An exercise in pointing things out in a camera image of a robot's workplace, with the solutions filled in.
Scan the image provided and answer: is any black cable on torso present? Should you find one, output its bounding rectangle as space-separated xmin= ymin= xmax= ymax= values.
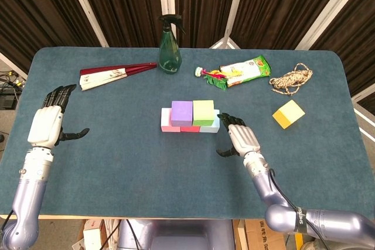
xmin=125 ymin=219 xmax=141 ymax=250

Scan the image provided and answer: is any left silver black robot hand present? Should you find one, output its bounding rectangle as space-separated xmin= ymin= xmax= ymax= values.
xmin=28 ymin=84 xmax=90 ymax=149

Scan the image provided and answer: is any green spray bottle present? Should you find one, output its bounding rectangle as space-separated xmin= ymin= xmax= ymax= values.
xmin=158 ymin=14 xmax=186 ymax=74

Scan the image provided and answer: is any light blue foam cube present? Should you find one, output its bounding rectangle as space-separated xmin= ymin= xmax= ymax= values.
xmin=199 ymin=109 xmax=220 ymax=133

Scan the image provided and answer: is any yellow foam cube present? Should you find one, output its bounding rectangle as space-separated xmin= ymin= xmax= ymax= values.
xmin=272 ymin=99 xmax=306 ymax=130

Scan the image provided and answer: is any blue felt table mat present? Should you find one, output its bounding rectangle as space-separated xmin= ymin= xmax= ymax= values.
xmin=0 ymin=46 xmax=375 ymax=221

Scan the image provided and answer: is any black device with cables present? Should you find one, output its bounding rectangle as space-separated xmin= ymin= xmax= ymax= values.
xmin=0 ymin=70 xmax=26 ymax=111

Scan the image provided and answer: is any pink foam cube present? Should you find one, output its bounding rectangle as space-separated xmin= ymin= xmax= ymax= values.
xmin=161 ymin=108 xmax=182 ymax=133

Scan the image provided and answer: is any brown pleated curtain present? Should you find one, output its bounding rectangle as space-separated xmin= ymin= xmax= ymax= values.
xmin=0 ymin=0 xmax=375 ymax=107

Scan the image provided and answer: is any white green snack packet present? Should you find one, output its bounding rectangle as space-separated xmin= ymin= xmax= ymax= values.
xmin=219 ymin=54 xmax=272 ymax=88

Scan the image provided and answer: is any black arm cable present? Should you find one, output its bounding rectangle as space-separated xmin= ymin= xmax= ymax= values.
xmin=269 ymin=167 xmax=329 ymax=250
xmin=0 ymin=208 xmax=15 ymax=233

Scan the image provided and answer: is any black printed arm strap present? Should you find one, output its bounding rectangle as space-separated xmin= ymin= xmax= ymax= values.
xmin=295 ymin=207 xmax=307 ymax=235

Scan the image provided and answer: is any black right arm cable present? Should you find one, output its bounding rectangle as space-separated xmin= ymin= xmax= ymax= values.
xmin=269 ymin=167 xmax=329 ymax=250

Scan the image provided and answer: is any black cable under table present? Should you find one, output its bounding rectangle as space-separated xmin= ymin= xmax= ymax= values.
xmin=100 ymin=221 xmax=121 ymax=250

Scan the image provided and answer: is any beige rope bundle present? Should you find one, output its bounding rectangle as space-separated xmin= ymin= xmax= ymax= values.
xmin=268 ymin=63 xmax=313 ymax=96

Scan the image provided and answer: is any green foam cube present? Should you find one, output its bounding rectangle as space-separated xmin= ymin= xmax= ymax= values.
xmin=192 ymin=100 xmax=216 ymax=127

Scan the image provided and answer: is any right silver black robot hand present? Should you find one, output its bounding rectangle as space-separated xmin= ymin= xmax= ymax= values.
xmin=216 ymin=112 xmax=261 ymax=159

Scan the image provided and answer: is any colourful feather shuttlecock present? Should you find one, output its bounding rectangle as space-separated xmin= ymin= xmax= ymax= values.
xmin=194 ymin=66 xmax=229 ymax=91

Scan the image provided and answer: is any purple foam cube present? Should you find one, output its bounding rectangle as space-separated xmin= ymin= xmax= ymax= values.
xmin=171 ymin=100 xmax=194 ymax=127

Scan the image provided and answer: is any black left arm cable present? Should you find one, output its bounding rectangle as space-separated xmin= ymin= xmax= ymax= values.
xmin=0 ymin=208 xmax=15 ymax=233

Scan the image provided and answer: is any lilac grey robot torso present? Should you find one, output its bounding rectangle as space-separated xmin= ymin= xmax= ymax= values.
xmin=117 ymin=219 xmax=235 ymax=250

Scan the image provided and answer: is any folded red paper fan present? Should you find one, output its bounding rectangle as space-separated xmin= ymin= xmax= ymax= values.
xmin=79 ymin=62 xmax=158 ymax=91

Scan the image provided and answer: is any white cardboard box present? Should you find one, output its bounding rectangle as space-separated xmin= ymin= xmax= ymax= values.
xmin=83 ymin=219 xmax=103 ymax=250

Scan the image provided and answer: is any brown cardboard box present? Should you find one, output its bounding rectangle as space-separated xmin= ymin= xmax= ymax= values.
xmin=244 ymin=220 xmax=287 ymax=250

